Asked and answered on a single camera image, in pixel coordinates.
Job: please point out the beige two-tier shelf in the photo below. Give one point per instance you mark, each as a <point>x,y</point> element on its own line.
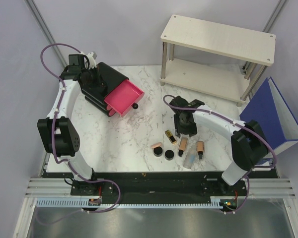
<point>215,59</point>

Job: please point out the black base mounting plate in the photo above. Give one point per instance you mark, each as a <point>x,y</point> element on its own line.
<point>198,184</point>

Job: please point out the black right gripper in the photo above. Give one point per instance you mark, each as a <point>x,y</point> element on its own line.
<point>191,131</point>

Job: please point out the gold black lipstick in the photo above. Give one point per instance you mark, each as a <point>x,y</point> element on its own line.
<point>170,137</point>

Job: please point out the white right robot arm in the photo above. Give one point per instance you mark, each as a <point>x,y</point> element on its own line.
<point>248,142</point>

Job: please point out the black round drawer knob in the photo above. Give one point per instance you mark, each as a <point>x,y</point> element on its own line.
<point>135,106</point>

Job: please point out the clear plastic bottle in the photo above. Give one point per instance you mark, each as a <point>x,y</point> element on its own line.
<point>190,157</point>

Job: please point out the beige foundation tube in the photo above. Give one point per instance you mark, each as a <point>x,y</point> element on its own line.
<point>182,146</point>

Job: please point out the white slotted cable duct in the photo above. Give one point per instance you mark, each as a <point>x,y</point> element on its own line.
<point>87,203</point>

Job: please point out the black drawer organizer cabinet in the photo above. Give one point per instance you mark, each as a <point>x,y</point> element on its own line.
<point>96,96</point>

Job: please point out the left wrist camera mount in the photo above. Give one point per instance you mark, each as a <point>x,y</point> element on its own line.
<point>90,59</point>

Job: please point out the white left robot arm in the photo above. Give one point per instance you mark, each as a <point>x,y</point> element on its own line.
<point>59,135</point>

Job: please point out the black round compact jar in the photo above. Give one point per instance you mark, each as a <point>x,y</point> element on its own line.
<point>158,151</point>
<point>169,155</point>

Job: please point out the blue ring binder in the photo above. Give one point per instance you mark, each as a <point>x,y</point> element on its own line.
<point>269,108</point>

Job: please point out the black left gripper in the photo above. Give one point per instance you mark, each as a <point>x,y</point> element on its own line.
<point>100,83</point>

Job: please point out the beige foundation bottle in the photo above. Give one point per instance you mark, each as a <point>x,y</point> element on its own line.
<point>200,149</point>

